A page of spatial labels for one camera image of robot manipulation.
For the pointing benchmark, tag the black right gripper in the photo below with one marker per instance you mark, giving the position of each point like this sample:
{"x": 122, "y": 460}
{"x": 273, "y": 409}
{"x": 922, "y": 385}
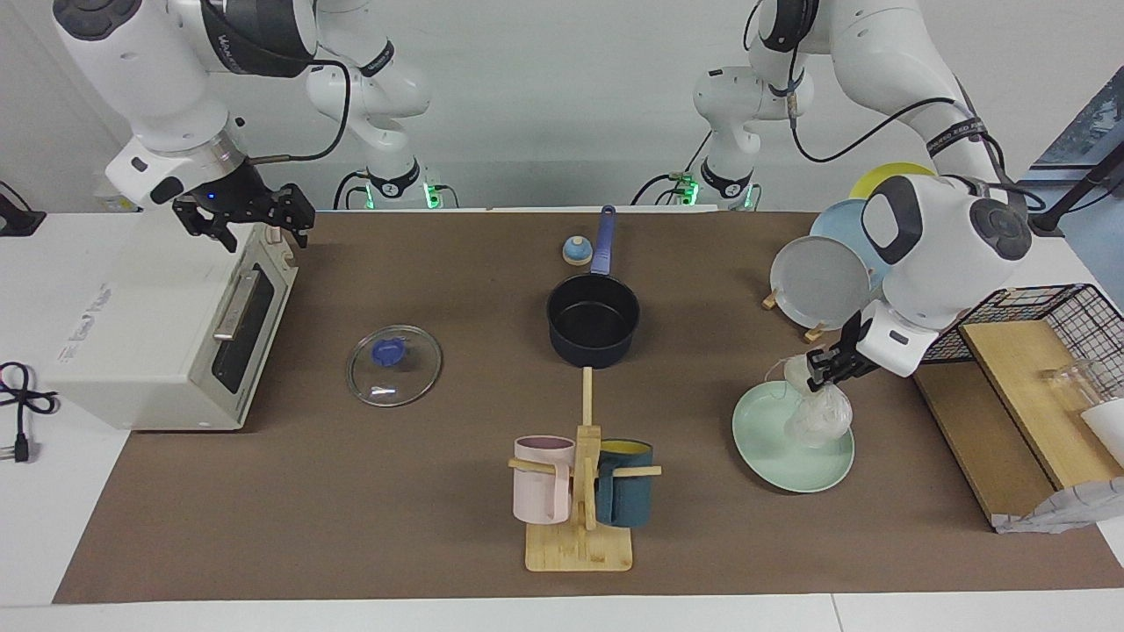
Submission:
{"x": 237, "y": 193}

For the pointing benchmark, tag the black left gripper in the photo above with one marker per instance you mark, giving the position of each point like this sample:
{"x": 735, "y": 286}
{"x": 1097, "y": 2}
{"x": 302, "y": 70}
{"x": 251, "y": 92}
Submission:
{"x": 850, "y": 351}

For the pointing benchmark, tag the clear plastic bag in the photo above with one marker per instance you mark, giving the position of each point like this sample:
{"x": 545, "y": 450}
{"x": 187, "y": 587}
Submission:
{"x": 821, "y": 417}

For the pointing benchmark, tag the glass lid with blue knob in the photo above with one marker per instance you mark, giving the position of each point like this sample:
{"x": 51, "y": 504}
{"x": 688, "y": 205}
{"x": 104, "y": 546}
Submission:
{"x": 395, "y": 377}

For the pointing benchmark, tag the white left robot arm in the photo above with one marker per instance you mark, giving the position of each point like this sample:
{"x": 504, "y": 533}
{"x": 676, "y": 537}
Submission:
{"x": 940, "y": 254}

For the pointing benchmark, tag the wooden plate rack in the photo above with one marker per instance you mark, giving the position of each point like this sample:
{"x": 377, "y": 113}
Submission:
{"x": 815, "y": 333}

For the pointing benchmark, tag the grey plate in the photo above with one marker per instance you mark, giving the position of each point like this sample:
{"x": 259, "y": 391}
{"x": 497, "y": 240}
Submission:
{"x": 818, "y": 283}

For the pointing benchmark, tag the mint green plate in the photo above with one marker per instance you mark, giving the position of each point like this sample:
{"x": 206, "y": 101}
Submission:
{"x": 773, "y": 456}

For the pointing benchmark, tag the light blue plate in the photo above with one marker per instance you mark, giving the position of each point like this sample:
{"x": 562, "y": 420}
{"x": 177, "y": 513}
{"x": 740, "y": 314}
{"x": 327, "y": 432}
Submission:
{"x": 843, "y": 219}

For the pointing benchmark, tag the yellow plate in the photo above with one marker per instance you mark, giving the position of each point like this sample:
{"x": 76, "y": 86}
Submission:
{"x": 878, "y": 175}

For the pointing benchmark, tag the white toaster oven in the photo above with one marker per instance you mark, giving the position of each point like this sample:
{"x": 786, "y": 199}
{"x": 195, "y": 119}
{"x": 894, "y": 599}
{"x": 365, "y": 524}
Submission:
{"x": 140, "y": 325}

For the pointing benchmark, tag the light bamboo board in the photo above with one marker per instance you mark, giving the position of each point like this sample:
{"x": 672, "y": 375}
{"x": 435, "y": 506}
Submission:
{"x": 1019, "y": 386}

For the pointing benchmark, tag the dark blue saucepan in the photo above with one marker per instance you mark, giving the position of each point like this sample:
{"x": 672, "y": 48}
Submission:
{"x": 594, "y": 325}

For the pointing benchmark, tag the teal mug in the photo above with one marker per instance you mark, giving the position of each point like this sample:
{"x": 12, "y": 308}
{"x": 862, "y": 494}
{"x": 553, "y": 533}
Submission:
{"x": 625, "y": 502}

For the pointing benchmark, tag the clear glass cup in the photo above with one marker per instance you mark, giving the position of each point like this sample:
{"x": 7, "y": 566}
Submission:
{"x": 1067, "y": 386}

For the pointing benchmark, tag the white cup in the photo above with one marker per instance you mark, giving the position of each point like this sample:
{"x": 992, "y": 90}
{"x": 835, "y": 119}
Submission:
{"x": 1108, "y": 430}

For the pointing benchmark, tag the wooden mug tree stand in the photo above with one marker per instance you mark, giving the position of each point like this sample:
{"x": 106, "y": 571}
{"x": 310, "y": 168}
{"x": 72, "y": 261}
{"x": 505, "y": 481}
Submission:
{"x": 578, "y": 549}

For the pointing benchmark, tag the brown table mat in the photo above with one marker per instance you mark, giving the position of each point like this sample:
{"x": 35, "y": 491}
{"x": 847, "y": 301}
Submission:
{"x": 395, "y": 491}

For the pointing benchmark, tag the pink mug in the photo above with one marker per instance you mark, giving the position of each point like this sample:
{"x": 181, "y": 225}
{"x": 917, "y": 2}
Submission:
{"x": 537, "y": 491}

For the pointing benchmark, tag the black angled stand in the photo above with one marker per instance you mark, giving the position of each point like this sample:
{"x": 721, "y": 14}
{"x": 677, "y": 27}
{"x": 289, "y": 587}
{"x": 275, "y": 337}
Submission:
{"x": 1076, "y": 193}

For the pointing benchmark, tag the white wall power strip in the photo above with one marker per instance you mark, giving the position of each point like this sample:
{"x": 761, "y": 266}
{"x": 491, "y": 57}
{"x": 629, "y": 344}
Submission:
{"x": 110, "y": 204}

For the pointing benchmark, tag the black clamp mount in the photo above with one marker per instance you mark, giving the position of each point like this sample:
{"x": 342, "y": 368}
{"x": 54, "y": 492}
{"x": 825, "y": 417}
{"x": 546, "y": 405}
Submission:
{"x": 18, "y": 219}

